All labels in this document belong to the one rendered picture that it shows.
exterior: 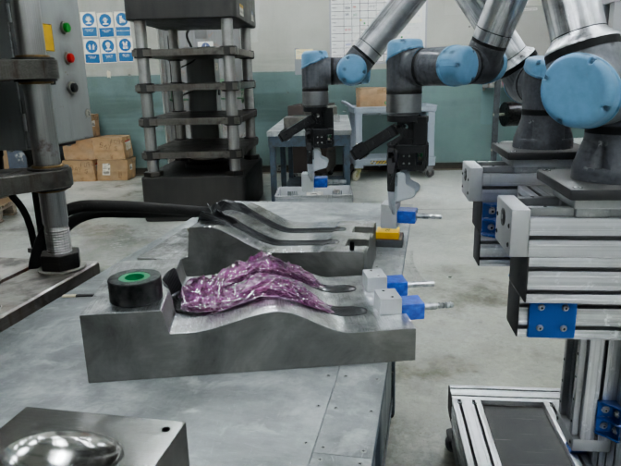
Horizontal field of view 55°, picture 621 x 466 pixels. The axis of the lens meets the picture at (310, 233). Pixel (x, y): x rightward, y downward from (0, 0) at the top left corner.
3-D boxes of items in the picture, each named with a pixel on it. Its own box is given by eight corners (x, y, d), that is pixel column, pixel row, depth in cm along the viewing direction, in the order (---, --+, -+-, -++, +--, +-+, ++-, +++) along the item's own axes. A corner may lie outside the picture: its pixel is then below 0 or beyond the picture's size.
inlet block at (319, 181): (346, 189, 178) (346, 171, 177) (346, 191, 173) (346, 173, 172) (302, 189, 179) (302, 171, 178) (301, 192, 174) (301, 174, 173)
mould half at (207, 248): (375, 256, 146) (375, 202, 142) (363, 294, 121) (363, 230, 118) (186, 250, 156) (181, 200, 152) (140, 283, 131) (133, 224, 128)
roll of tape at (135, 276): (159, 286, 97) (157, 265, 96) (166, 302, 89) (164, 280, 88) (107, 293, 94) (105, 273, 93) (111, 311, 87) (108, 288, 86)
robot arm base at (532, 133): (563, 142, 164) (566, 106, 161) (580, 149, 149) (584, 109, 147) (506, 143, 165) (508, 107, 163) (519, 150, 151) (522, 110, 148)
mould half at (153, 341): (380, 300, 118) (380, 247, 115) (415, 360, 93) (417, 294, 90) (123, 315, 113) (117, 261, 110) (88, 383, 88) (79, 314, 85)
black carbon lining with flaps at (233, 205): (347, 235, 140) (347, 195, 137) (337, 255, 125) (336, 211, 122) (209, 231, 147) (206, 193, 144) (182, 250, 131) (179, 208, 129)
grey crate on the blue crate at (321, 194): (352, 202, 489) (352, 185, 485) (353, 214, 449) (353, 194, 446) (279, 203, 492) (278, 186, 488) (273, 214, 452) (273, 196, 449)
